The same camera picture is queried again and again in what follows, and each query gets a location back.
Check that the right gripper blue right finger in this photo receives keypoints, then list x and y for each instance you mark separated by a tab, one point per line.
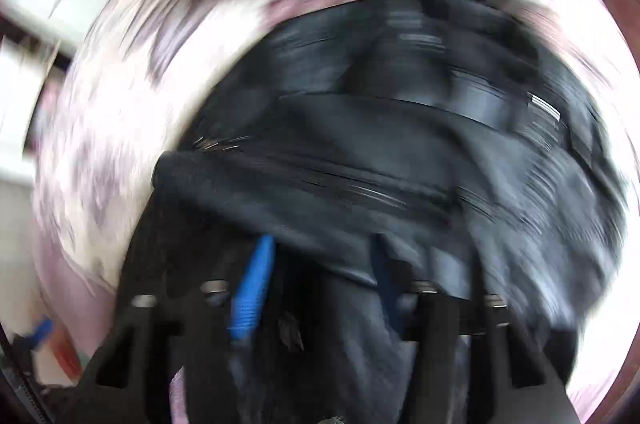
510	379

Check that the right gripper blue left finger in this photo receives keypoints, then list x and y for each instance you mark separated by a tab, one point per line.
127	380

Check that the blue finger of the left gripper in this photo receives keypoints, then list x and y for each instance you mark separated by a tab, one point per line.
40	333

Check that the black leather jacket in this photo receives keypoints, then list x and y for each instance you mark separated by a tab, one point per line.
442	126

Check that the white shelf unit with drawers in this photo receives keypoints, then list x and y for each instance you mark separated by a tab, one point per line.
25	68

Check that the floral purple bed blanket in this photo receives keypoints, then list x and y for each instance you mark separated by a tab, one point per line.
137	78

